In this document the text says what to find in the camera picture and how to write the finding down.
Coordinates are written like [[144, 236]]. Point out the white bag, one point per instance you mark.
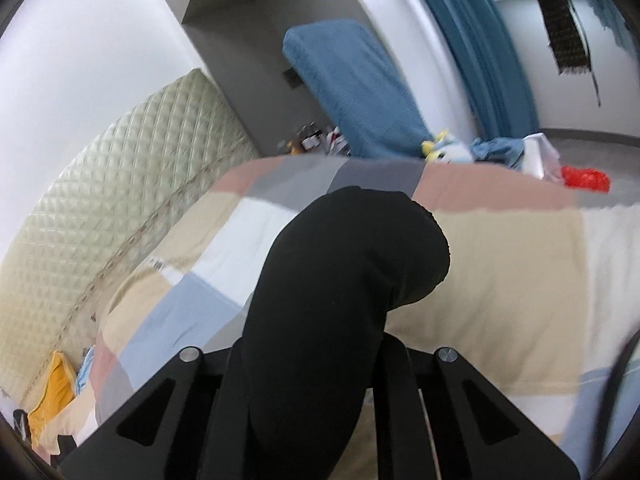
[[540, 155]]

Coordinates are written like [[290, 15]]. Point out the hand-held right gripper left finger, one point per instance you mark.
[[225, 402]]

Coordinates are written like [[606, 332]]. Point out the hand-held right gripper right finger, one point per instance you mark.
[[396, 402]]

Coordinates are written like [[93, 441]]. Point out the dark hanging scarf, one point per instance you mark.
[[562, 20]]

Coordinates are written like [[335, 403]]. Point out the red plastic bag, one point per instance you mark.
[[585, 179]]

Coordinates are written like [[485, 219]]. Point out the quilted cream headboard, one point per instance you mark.
[[125, 185]]

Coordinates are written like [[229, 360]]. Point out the checkered patchwork blanket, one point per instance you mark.
[[510, 285]]

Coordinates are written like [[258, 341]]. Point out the blue terry mat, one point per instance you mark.
[[350, 85]]

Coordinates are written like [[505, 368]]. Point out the yellow pillow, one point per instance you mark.
[[52, 400]]

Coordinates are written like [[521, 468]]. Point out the group of small bottles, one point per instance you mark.
[[315, 141]]

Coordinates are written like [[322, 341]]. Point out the blue curtain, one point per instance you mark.
[[470, 40]]

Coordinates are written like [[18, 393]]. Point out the yellow and blue plush toy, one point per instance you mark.
[[447, 147]]

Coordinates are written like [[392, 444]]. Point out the black garment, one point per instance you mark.
[[340, 285]]

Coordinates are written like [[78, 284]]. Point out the blue denim clothes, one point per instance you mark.
[[500, 150]]

